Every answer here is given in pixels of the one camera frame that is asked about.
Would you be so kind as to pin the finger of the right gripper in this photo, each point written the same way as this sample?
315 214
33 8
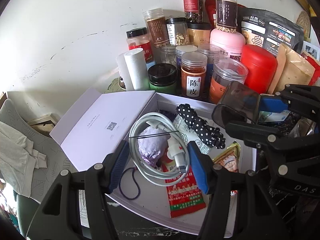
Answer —
300 99
254 136

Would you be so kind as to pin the black printed food bag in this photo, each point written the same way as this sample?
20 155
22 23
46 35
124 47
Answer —
269 30

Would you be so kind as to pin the brown powder tall jar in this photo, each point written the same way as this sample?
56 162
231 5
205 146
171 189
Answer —
156 25

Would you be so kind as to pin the white open gift box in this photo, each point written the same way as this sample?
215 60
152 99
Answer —
93 128

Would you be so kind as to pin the black polka dot scrunchie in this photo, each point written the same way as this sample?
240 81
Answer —
209 135

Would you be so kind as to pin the brown nut snack packet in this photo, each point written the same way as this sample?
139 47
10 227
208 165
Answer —
229 159

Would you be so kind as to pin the grey cloth on chair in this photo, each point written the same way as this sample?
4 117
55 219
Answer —
19 159

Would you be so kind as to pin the kraft paper pouch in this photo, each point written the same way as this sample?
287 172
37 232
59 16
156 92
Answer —
292 68

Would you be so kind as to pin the clear jar sliced herbs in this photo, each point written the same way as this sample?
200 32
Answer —
177 31

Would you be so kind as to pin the dried peel jar white label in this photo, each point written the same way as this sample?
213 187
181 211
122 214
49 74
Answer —
193 73

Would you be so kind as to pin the red spice jar black lid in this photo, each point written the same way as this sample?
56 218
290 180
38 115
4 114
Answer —
139 38

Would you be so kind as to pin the red foil bag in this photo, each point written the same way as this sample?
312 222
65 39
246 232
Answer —
316 64

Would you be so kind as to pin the tan jar black lid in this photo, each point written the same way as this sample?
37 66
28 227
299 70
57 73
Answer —
199 33

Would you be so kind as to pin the green jar black lid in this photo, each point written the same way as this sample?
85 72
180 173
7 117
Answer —
163 78

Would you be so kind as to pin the dark transparent plastic box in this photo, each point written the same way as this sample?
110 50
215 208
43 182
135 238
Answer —
238 103

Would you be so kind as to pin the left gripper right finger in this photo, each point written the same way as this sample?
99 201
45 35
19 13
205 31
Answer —
254 210

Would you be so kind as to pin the red snack sachet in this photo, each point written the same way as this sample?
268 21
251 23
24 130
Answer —
185 197

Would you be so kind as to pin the lavender drawstring pouch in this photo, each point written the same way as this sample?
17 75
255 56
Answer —
152 143

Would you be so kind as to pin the green white medicine box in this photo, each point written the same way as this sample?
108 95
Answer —
272 117

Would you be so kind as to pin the orange label clear jar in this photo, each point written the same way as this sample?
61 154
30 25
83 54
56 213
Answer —
225 71

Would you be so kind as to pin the red cylindrical canister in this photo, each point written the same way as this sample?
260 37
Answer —
261 66

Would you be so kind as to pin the green white snack packet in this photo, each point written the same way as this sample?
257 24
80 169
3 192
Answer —
190 135

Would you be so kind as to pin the grey chair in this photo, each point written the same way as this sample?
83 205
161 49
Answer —
42 177

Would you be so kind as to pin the tall jar dark red label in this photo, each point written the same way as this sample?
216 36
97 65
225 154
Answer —
193 10

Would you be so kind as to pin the pink lidded jar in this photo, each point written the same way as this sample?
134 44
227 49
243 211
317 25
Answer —
230 43

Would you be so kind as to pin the tall jar maroon label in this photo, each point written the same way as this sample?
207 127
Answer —
226 15

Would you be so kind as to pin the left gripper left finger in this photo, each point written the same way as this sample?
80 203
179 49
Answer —
58 216

